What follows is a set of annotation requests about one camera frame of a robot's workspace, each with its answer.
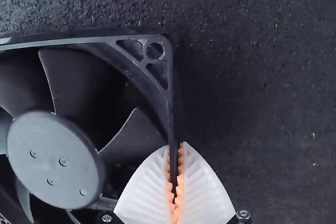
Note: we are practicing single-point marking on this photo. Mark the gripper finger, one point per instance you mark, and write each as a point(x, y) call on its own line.
point(204, 197)
point(147, 197)

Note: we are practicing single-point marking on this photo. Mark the black square fan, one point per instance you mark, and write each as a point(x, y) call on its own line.
point(78, 90)

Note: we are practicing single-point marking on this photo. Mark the black mat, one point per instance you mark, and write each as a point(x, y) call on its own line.
point(262, 77)

